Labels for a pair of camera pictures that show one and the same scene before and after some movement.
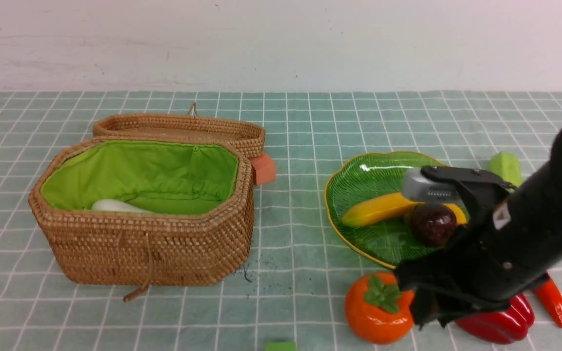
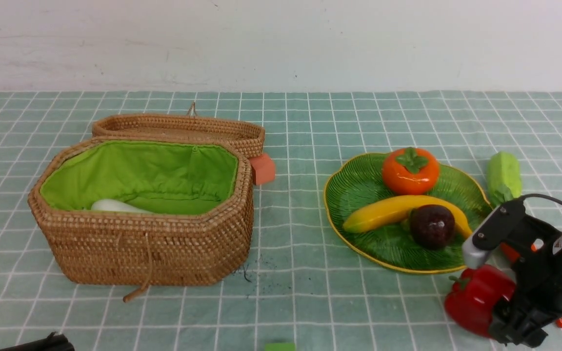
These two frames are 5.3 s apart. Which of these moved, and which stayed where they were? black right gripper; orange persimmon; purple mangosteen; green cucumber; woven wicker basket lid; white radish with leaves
Moved: orange persimmon; black right gripper
Stayed: purple mangosteen; woven wicker basket lid; white radish with leaves; green cucumber
